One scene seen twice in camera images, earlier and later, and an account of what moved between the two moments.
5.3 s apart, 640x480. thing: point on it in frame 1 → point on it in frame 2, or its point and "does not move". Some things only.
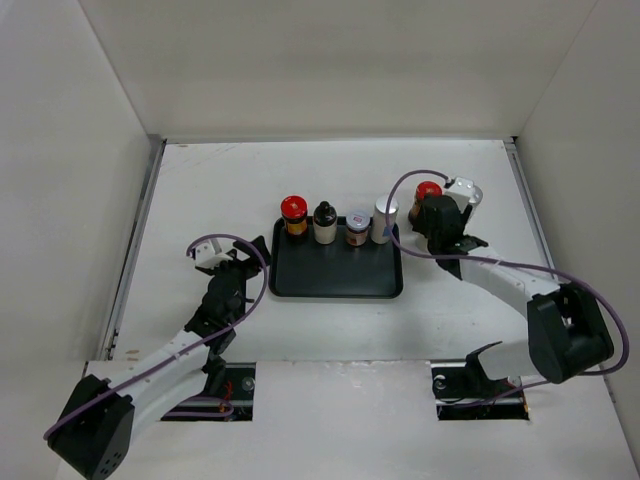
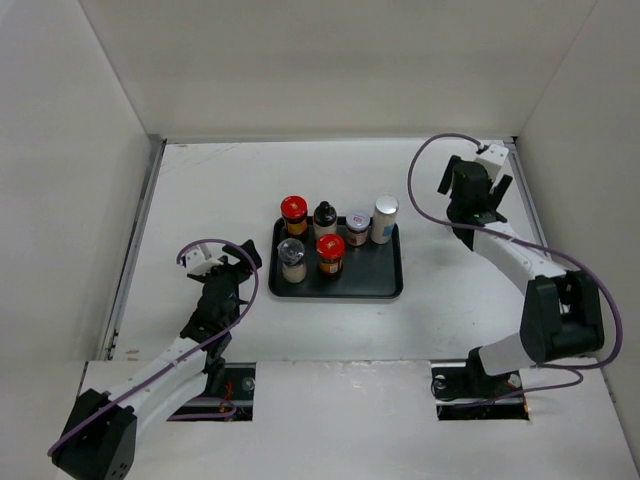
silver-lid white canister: (379, 230) does not move
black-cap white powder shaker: (324, 223) does not move
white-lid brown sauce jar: (356, 228) does not move
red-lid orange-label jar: (424, 189) → (330, 249)
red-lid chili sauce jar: (294, 209) does not move
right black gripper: (420, 224) → (499, 190)
